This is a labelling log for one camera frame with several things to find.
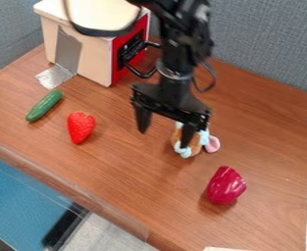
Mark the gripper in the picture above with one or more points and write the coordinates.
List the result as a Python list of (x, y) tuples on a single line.
[(171, 98)]

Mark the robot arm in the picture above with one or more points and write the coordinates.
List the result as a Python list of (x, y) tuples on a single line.
[(184, 29)]

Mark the plush bunny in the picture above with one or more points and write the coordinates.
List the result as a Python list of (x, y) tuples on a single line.
[(199, 143)]

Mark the drawer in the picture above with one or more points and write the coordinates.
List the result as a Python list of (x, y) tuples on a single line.
[(131, 50)]

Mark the red toy strawberry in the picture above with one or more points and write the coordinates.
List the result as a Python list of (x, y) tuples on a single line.
[(80, 126)]

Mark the red toy pepper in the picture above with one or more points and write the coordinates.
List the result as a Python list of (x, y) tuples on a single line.
[(225, 186)]

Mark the cabinet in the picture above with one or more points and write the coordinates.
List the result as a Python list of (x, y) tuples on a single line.
[(90, 42)]

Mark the green toy cucumber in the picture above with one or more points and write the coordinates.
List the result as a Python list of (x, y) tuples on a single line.
[(44, 105)]

